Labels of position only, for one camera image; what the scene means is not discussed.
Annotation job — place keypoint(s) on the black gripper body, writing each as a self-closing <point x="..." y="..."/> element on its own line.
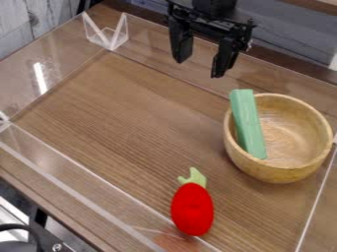
<point x="215" y="18"/>

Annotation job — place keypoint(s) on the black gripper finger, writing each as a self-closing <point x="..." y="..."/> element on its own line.
<point x="180" y="40"/>
<point x="224" y="58"/>

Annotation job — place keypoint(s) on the red felt strawberry toy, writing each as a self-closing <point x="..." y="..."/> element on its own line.
<point x="191" y="205"/>

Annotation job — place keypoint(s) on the green rectangular block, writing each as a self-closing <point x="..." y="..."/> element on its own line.
<point x="247" y="123"/>

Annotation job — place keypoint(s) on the wooden bowl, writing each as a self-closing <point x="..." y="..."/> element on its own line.
<point x="298" y="139"/>

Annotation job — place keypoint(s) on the clear acrylic table barrier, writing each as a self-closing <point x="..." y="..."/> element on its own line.
<point x="103" y="126"/>

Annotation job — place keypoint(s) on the clear acrylic corner bracket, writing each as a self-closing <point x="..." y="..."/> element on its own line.
<point x="108" y="38"/>

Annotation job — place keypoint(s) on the black metal table frame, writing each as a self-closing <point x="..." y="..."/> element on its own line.
<point x="24" y="236"/>

